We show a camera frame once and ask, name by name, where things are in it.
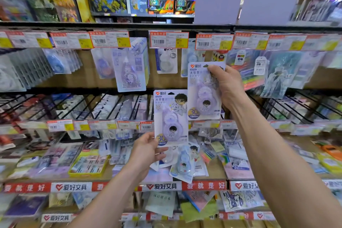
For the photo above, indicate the person's left hand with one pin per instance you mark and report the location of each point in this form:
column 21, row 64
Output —
column 144, row 155

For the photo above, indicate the person's right hand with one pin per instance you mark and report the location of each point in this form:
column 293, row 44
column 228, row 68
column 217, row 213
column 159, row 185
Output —
column 231, row 86

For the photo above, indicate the blue cartoon tape pack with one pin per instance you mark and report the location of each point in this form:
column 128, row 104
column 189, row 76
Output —
column 184, row 165

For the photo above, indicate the white 30m tape pack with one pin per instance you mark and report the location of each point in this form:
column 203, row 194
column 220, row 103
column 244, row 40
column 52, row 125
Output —
column 167, row 62

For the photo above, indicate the bunch of blue correction tapes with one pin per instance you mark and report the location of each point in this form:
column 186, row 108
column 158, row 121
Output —
column 57, row 62

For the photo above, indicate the person's left forearm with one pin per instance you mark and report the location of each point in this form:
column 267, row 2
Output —
column 107, row 203

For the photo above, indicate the person's right forearm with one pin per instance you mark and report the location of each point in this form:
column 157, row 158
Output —
column 288, row 171

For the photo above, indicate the red shelf label strip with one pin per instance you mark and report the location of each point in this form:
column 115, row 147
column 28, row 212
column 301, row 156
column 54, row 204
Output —
column 26, row 187

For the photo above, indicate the row of colourful highlighter packets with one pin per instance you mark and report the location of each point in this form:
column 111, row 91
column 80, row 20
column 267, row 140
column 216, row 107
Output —
column 248, row 75

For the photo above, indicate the small white blue box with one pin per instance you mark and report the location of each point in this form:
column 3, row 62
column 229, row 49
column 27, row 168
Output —
column 104, row 147

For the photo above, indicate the row of teal figure packets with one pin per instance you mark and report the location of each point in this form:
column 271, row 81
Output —
column 278, row 78

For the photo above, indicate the pale exercise book pack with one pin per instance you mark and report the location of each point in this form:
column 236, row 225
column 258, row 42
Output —
column 160, row 203

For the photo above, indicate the yellow eraser display box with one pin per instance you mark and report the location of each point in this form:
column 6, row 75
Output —
column 88, row 165

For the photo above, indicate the rows of grey white packets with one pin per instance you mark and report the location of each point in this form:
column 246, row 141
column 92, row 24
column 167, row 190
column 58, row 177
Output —
column 107, row 107

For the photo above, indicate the yellow sticky note packet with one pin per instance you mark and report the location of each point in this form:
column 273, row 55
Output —
column 217, row 147

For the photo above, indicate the small rainbow marker packet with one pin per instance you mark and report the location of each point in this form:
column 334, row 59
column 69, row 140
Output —
column 207, row 155

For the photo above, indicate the pink blue notebook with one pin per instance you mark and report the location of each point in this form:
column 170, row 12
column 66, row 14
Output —
column 197, row 199

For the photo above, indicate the clear ruler packet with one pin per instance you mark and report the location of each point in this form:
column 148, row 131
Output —
column 237, row 158

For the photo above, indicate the green paper pack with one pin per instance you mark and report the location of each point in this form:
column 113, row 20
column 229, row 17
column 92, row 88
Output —
column 197, row 213

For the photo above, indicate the pink sticky note pack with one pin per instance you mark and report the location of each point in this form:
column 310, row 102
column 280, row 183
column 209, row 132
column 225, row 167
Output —
column 237, row 173

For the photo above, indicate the pink eraser display box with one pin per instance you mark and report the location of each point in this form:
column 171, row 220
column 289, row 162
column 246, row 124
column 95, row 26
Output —
column 56, row 159

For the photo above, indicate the row of orange price tags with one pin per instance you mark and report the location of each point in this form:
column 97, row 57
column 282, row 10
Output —
column 109, row 39
column 60, row 125

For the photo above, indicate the cartoon sticker pack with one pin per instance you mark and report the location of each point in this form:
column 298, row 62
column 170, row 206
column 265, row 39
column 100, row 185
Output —
column 240, row 200

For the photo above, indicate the small white blue device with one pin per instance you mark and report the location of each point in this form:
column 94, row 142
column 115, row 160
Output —
column 28, row 161

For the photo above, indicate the orange device packet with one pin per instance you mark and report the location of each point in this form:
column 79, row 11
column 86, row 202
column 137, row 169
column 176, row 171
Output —
column 332, row 152

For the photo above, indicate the yellow green note pack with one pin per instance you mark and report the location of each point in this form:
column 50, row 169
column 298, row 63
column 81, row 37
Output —
column 330, row 163

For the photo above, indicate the gold box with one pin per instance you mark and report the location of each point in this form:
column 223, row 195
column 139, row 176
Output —
column 18, row 173

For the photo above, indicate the dark purple packet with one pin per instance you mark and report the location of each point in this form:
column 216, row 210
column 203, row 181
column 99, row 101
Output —
column 25, row 206

